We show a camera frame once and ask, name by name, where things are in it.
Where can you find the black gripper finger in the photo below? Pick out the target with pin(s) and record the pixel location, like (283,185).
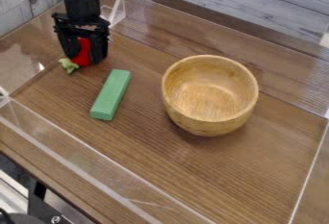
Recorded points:
(98,47)
(68,39)

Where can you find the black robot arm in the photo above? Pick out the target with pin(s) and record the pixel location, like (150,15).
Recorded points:
(83,32)

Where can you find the clear acrylic tray wall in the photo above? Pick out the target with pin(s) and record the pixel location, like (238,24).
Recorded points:
(102,187)

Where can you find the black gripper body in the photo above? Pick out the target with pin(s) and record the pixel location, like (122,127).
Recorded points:
(80,21)

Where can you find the red plush tomato toy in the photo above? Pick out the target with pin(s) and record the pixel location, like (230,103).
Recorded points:
(82,60)

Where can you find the black table frame bracket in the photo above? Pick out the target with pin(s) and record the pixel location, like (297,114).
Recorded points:
(40,209)

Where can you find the green rectangular block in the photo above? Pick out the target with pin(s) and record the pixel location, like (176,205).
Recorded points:
(107,101)

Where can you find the wooden bowl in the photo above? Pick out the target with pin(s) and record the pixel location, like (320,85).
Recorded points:
(210,94)

